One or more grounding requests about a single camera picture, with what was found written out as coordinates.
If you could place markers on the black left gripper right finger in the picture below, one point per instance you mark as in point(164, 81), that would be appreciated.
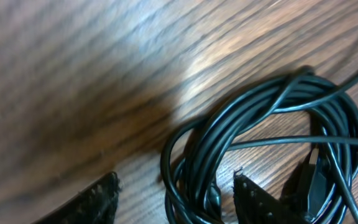
point(256, 206)

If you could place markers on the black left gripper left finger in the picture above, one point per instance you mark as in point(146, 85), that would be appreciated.
point(97, 204)

